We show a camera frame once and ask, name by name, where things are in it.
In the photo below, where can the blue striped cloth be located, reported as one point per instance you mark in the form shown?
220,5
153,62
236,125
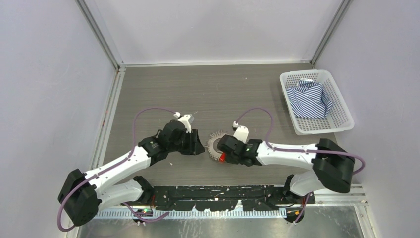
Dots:
309,100

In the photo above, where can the white plastic basket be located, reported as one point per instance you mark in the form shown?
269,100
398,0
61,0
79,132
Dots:
338,118

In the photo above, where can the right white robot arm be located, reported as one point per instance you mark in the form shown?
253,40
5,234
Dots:
327,165

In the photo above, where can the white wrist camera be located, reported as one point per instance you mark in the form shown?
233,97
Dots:
241,132
185,119

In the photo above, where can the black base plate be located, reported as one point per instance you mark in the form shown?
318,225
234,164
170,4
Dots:
218,198

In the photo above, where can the red headed key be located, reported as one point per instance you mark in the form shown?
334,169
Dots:
222,158

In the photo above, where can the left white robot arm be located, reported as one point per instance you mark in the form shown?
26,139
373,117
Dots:
84,194

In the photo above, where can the slotted cable duct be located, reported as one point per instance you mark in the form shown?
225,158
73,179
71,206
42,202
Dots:
124,213

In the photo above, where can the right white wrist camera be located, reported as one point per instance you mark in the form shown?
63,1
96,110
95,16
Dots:
241,132

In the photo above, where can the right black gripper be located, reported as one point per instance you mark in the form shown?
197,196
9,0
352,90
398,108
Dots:
229,157

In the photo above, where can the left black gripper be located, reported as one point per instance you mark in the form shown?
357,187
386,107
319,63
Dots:
194,146

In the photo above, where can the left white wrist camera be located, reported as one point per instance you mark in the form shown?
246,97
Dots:
185,119

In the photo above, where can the metal disc with keyrings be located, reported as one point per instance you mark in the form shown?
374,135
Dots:
212,143

